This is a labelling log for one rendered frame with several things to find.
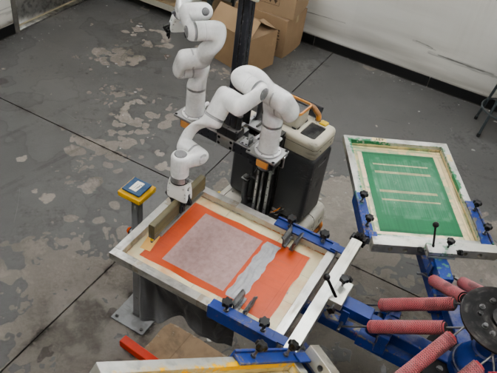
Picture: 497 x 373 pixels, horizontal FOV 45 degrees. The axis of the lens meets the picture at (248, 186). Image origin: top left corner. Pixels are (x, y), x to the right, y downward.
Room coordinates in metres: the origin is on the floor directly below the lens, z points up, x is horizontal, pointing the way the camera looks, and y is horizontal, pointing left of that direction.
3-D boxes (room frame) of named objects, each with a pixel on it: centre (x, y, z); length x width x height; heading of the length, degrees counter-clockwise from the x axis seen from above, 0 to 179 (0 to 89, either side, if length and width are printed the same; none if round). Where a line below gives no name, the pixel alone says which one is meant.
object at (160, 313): (1.58, 0.18, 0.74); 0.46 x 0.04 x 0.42; 66
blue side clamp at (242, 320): (1.40, -0.06, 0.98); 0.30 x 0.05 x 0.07; 66
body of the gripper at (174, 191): (1.86, 0.28, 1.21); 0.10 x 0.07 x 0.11; 66
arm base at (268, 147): (2.30, -0.07, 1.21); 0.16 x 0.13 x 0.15; 151
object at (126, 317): (2.09, 0.52, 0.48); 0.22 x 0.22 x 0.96; 66
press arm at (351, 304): (1.52, -0.47, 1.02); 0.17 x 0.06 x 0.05; 66
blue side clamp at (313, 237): (1.91, -0.28, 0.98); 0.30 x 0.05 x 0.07; 66
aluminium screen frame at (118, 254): (1.75, 0.05, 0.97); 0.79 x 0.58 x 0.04; 66
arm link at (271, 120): (2.28, -0.07, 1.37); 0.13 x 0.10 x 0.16; 51
